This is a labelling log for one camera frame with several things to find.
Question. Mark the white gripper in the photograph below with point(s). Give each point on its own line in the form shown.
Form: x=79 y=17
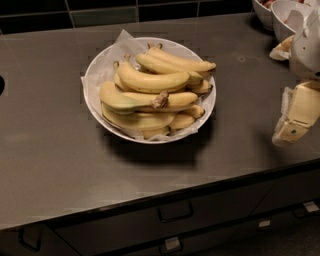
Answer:
x=306 y=55

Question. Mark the yellow banana with brown stem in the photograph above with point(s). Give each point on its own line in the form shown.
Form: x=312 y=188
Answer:
x=116 y=101

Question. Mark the white bowl top right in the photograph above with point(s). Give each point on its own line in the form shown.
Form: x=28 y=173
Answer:
x=289 y=15

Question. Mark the white bowl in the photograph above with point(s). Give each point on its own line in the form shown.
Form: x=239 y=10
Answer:
x=262 y=8
x=96 y=63
x=289 y=15

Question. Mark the right edge banana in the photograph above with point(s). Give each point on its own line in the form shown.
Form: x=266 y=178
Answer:
x=203 y=87

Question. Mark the edge banana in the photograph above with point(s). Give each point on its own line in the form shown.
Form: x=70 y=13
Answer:
x=150 y=133
x=203 y=87

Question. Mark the small banana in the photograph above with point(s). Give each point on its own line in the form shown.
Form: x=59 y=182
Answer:
x=195 y=111
x=181 y=121

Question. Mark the small right front banana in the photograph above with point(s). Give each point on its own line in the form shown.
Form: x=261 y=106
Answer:
x=181 y=121

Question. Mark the rear long yellow banana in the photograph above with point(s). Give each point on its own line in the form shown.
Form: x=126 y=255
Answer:
x=195 y=65

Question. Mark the long yellow banana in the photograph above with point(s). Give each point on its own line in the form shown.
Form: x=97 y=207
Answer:
x=181 y=100
x=195 y=65

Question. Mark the upper back yellow banana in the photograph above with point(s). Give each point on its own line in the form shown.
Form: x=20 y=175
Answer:
x=159 y=66

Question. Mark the front bottom yellow banana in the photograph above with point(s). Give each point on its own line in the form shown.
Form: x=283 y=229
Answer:
x=138 y=120

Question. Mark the bottom edge banana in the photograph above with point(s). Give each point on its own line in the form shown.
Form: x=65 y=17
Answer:
x=150 y=133

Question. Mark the top centre yellow banana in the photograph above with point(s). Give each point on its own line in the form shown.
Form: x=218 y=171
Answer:
x=150 y=83

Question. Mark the middle long yellow banana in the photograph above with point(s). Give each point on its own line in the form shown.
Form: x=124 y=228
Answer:
x=181 y=100

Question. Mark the left back banana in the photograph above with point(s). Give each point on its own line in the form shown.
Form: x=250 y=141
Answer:
x=120 y=84

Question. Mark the right upper drawer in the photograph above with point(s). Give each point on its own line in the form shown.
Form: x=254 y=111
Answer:
x=290 y=190

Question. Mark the drawer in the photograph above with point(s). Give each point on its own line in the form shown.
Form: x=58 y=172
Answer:
x=290 y=190
x=139 y=231
x=52 y=244

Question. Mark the white label on drawer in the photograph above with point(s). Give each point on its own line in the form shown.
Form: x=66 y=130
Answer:
x=264 y=223

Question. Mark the upper middle drawer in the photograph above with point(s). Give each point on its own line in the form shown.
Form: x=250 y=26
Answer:
x=139 y=231

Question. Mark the left drawer front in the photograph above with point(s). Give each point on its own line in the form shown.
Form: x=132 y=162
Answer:
x=52 y=244

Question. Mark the right drawer handle with label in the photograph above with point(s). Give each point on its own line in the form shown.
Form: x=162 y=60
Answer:
x=307 y=210

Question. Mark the drawer handle with label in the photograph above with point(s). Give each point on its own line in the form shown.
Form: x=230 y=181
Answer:
x=307 y=210
x=171 y=245

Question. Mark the black drawer handle middle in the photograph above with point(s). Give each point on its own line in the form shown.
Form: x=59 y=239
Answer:
x=175 y=211

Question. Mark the black drawer handle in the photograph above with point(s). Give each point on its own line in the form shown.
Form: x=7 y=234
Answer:
x=30 y=238
x=175 y=211

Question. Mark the lower drawer handle with label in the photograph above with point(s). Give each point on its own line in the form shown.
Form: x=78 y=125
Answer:
x=171 y=245

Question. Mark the black drawer handle left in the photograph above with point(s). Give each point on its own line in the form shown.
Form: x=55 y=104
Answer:
x=30 y=238

